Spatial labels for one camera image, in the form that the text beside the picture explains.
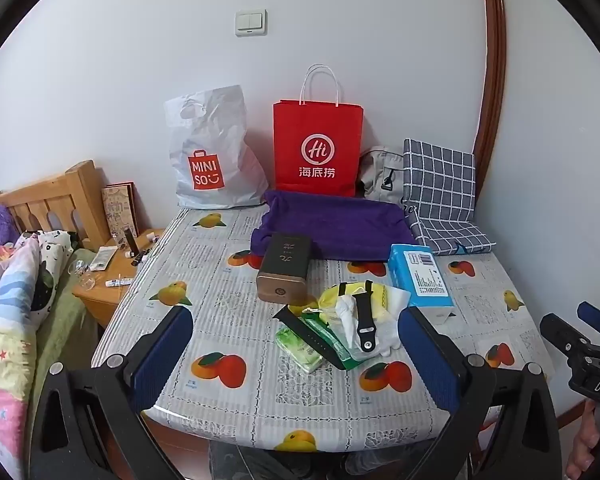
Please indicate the black spotted white pillow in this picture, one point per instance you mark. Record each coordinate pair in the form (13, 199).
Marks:
(50, 270)

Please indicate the wooden headboard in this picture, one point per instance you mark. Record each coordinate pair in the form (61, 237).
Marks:
(55, 200)

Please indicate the yellow mesh pouch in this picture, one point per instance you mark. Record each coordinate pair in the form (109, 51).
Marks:
(380, 296)

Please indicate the white cloth glove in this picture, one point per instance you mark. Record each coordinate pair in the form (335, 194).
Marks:
(387, 342)

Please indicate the white wall light switch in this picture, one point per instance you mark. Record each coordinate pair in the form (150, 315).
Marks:
(251, 22)

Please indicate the blue tissue pack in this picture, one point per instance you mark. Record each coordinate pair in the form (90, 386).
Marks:
(415, 270)

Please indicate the grey checked cloth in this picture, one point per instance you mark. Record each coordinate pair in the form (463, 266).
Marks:
(440, 185)

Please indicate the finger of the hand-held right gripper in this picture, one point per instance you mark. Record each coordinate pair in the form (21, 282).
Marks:
(560, 332)
(597, 316)

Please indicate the beige patterned book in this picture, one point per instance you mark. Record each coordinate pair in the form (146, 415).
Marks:
(120, 207)

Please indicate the wooden nightstand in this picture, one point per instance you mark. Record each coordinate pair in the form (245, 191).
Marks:
(102, 295)

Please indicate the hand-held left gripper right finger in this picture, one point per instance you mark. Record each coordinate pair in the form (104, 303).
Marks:
(430, 355)

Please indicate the purple towel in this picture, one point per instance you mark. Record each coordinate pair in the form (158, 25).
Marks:
(350, 225)

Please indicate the small black device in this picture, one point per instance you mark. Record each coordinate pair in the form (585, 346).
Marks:
(131, 242)

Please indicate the red paper bag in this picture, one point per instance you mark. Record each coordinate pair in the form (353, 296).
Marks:
(317, 130)

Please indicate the white plastic shopping bag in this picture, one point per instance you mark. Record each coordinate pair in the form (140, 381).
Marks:
(210, 130)

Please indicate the brown wooden door frame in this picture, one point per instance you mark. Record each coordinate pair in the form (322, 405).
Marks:
(492, 60)

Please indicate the light green tissue packet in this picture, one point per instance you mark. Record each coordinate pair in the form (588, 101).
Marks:
(295, 351)

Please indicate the person's right hand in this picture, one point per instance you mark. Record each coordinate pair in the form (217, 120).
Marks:
(585, 442)

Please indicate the colourful printed blanket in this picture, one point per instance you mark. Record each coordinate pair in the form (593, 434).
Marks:
(5, 340)

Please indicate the dark tin box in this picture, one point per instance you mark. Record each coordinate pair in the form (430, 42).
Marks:
(285, 265)

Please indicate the grey backpack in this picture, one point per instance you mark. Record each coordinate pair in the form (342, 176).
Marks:
(380, 175)

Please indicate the green bed sheet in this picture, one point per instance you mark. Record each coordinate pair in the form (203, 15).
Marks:
(65, 330)

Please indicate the white tube packet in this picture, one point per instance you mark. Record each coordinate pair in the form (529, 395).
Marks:
(102, 259)

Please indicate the green edged clear packet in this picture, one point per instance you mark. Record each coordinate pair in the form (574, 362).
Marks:
(325, 331)

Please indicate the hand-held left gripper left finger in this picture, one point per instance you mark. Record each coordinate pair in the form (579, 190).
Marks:
(160, 355)

